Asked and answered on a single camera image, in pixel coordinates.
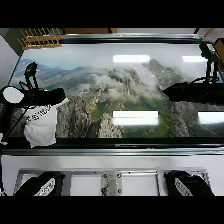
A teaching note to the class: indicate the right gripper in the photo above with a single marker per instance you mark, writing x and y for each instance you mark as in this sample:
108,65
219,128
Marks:
178,92

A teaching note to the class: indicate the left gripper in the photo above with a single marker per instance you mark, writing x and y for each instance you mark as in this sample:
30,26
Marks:
53,96

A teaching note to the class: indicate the white garment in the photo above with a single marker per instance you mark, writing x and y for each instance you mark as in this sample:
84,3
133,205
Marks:
41,128

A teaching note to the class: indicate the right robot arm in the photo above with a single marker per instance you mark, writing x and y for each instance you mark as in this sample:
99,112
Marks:
206,93

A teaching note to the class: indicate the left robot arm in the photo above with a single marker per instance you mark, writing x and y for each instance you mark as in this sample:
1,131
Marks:
13,95

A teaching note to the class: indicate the wooden rack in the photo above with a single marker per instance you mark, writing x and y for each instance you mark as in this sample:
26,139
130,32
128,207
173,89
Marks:
41,39

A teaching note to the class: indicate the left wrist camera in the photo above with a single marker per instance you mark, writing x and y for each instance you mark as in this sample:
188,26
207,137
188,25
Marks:
31,69

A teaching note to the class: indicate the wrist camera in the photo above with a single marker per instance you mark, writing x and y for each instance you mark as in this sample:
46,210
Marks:
31,69
205,50

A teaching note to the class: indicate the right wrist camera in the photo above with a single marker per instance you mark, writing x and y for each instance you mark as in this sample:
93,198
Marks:
205,50

